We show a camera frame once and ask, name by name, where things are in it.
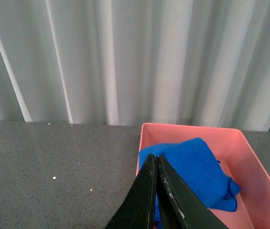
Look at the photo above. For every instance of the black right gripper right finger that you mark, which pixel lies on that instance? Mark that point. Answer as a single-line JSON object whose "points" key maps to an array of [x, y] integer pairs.
{"points": [[178, 205]]}

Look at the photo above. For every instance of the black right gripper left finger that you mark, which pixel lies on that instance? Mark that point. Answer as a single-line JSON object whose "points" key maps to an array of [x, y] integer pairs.
{"points": [[138, 209]]}

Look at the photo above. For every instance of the blue microfiber cloth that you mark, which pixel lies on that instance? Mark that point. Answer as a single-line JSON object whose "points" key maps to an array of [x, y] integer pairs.
{"points": [[195, 163]]}

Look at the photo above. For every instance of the pink plastic tray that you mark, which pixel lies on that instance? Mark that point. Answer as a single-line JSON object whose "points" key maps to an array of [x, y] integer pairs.
{"points": [[238, 160]]}

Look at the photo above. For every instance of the white pleated curtain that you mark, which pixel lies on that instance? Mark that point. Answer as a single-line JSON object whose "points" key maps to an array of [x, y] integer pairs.
{"points": [[127, 62]]}

